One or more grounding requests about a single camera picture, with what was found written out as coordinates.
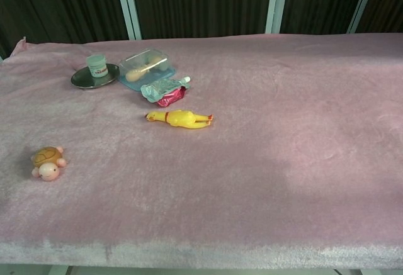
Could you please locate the little turtle toy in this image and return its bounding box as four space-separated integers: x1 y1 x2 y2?
30 145 69 182

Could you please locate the red foil packet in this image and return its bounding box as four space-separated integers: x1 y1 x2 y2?
156 87 187 109

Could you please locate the clear box with blue base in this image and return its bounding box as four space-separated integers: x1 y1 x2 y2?
118 47 178 93

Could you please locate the round steel plate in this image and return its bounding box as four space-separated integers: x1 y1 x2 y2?
70 62 122 91

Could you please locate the white frame post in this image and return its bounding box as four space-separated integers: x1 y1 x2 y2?
347 0 380 34
265 0 290 35
113 0 143 41

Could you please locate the silver spouted pouch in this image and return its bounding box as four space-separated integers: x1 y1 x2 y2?
140 76 192 104

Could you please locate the dark slatted partition panel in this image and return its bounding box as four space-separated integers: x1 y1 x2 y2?
356 0 403 34
279 0 370 35
129 0 273 40
0 0 127 60

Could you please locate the yellow rubber chicken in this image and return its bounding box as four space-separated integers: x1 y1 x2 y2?
145 108 215 130

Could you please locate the small pale green jar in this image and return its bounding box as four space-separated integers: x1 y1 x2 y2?
86 54 110 79

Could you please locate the pink plush blanket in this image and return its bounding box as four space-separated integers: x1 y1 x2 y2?
0 31 403 270

